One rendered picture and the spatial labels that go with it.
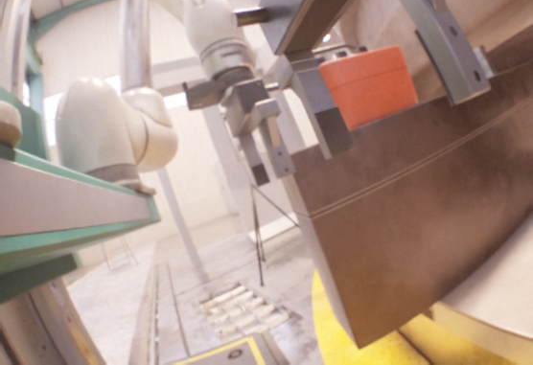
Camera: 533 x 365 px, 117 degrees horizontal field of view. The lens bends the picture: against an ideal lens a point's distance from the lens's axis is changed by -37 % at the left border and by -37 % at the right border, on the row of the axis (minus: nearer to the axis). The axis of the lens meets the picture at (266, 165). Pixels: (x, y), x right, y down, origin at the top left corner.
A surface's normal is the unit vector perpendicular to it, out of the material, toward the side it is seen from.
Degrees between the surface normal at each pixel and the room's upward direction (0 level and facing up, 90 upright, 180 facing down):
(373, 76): 98
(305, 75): 90
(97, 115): 88
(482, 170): 90
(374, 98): 97
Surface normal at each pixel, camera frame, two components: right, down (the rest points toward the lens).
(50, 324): 0.25, -0.17
